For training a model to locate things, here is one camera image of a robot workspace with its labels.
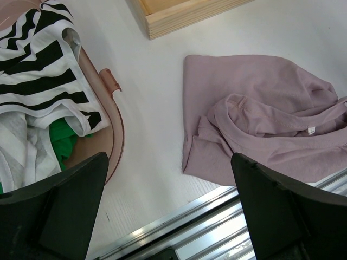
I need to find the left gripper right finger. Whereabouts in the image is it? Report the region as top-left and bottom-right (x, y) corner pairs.
(231, 153), (346, 259)

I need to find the wooden clothes rack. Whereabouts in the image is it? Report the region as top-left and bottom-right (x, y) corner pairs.
(126, 0), (251, 40)

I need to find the green tank top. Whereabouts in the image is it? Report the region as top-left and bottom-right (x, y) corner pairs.
(49, 118), (78, 171)

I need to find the aluminium mounting rail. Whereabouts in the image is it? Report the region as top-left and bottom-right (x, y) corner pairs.
(89, 169), (347, 260)

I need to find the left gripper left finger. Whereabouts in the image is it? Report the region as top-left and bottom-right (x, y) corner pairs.
(1, 152), (109, 259)

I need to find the pink translucent plastic basket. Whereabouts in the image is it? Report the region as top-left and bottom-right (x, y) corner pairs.
(0, 0), (127, 187)

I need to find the mauve pink tank top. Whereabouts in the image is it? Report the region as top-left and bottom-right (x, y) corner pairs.
(182, 55), (346, 186)

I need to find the black white striped tank top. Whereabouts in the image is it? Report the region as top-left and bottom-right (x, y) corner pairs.
(1, 1), (110, 193)

